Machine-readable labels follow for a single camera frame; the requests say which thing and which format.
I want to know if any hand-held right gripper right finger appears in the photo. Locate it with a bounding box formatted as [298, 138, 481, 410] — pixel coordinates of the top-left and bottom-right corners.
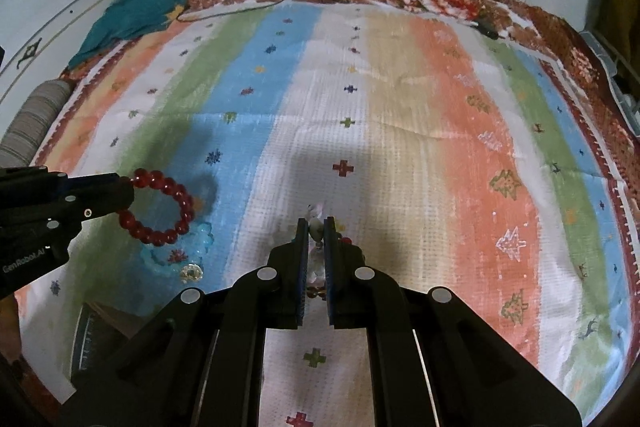
[322, 216, 583, 427]

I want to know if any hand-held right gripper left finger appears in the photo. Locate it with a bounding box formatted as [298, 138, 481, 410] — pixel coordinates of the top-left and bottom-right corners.
[57, 217, 311, 427]

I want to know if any clear plastic bin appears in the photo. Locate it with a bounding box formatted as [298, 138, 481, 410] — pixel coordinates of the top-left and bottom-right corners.
[580, 29, 640, 128]

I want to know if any grey striped pillow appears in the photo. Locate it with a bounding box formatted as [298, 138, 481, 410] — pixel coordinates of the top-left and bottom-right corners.
[0, 79, 73, 168]

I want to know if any colourful striped mat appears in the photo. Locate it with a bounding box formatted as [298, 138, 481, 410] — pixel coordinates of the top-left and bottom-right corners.
[20, 0, 632, 427]

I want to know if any light blue clear bracelet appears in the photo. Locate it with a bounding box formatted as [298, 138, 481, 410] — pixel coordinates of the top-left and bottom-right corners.
[140, 221, 216, 278]

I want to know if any red bead bracelet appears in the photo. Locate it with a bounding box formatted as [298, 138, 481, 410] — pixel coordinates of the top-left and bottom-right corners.
[117, 168, 196, 245]

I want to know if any white bead bracelet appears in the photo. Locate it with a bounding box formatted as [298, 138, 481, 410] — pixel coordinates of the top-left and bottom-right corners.
[305, 202, 353, 303]

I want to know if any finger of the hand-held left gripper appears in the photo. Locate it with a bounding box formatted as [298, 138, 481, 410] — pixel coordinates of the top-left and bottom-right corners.
[47, 194, 135, 233]
[60, 174, 135, 196]

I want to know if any silver metal tin box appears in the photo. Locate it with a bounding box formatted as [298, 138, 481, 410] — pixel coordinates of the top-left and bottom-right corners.
[70, 301, 156, 390]

